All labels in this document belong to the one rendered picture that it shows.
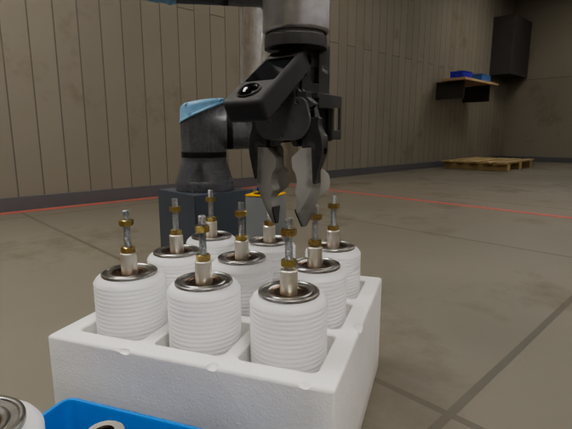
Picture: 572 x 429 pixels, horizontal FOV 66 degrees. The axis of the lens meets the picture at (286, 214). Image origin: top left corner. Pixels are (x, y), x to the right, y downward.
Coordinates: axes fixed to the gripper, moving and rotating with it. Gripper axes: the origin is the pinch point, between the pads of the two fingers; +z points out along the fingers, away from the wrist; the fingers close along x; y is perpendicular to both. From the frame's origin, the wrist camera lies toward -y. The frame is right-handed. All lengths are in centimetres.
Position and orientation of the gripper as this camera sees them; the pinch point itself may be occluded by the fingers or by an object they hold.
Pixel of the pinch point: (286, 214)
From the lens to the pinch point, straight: 51.3
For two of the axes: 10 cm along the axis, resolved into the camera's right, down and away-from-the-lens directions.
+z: 0.0, 9.8, 1.8
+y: 5.4, -1.5, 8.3
